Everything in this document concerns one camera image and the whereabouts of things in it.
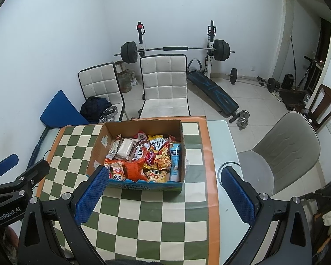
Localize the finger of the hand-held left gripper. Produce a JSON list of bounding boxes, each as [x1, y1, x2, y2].
[[0, 159, 50, 201], [0, 154, 19, 184]]

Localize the grey shell chair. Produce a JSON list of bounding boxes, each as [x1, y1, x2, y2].
[[237, 111, 321, 196]]

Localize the blue white long packet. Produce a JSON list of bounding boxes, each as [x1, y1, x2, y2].
[[169, 141, 182, 181]]

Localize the black round ring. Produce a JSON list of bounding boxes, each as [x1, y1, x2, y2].
[[217, 161, 242, 184]]

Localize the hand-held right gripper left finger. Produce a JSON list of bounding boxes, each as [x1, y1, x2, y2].
[[18, 166, 110, 265]]

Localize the cardboard box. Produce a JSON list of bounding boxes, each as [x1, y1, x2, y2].
[[85, 119, 187, 193]]

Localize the black thin pole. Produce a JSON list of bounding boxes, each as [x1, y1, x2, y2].
[[290, 34, 297, 74]]

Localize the chrome dumbbell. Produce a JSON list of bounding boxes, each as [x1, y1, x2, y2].
[[237, 110, 250, 130]]

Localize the white door frame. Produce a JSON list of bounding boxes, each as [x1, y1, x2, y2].
[[281, 0, 331, 82]]

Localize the black speaker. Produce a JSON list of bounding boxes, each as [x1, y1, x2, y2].
[[281, 74, 295, 89]]

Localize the green checkered tablecloth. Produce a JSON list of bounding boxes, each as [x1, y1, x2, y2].
[[34, 114, 220, 265]]

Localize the black blue sit-up bench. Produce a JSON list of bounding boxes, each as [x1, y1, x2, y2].
[[186, 59, 240, 123]]

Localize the white padded chair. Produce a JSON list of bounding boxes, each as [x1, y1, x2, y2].
[[139, 55, 191, 118], [78, 62, 130, 122]]

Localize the chrome weight plates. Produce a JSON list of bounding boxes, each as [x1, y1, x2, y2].
[[99, 105, 119, 123]]

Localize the dark blue bag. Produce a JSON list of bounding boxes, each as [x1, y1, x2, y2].
[[80, 96, 112, 123]]

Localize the red orange chip packet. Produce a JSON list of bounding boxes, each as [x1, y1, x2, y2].
[[123, 159, 149, 181]]

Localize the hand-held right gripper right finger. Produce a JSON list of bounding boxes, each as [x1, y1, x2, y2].
[[221, 166, 312, 265]]

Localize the black dumbbell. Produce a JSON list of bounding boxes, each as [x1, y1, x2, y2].
[[257, 76, 280, 93]]

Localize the blue folded mat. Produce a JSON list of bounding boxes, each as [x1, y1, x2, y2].
[[39, 90, 90, 128]]

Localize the orange panda seed packet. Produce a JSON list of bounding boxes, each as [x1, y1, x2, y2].
[[104, 157, 126, 180]]

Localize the black plate barbell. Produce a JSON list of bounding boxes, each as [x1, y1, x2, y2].
[[114, 39, 236, 63]]

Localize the white snack pack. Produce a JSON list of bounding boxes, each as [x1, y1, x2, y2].
[[114, 137, 138, 161]]

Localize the brown glass jar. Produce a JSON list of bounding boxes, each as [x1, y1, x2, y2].
[[118, 68, 133, 93]]

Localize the black kick scooter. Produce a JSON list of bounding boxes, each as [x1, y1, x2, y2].
[[298, 182, 331, 210]]

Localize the black exercise machine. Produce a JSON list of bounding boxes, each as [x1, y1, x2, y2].
[[280, 55, 324, 111]]

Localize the short black dumbbell bar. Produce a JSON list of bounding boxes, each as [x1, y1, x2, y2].
[[230, 68, 258, 85]]

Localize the yellow panda snack packet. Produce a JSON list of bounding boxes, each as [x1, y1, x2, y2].
[[143, 168, 169, 183]]

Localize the yellow red noodle packet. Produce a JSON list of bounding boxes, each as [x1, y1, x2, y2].
[[143, 134, 173, 170]]

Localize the person's dark fleece clothing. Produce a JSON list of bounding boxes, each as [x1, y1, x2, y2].
[[105, 259, 166, 265]]

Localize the dark wooden chair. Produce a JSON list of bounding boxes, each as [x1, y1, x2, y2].
[[302, 84, 331, 131]]

